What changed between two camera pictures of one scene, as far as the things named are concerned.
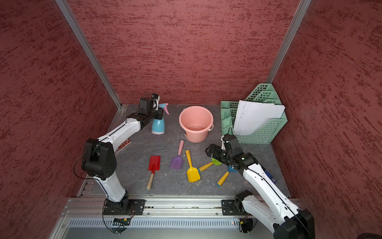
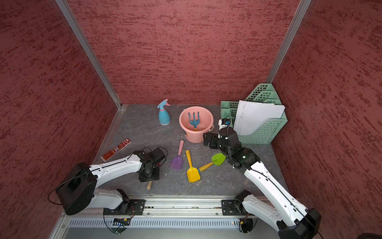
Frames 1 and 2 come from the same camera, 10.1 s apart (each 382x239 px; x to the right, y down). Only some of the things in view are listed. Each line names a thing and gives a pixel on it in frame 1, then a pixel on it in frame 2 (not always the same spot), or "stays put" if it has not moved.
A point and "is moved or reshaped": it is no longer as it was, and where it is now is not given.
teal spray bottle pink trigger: [158, 125] is moved or reshaped
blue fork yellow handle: [225, 176] to [194, 122]
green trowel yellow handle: [214, 161] stays put
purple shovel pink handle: [176, 162] stays put
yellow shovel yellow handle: [193, 174] stays put
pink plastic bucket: [196, 122] stays put
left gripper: [159, 115] to [142, 178]
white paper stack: [249, 115] stays put
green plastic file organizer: [264, 133] stays put
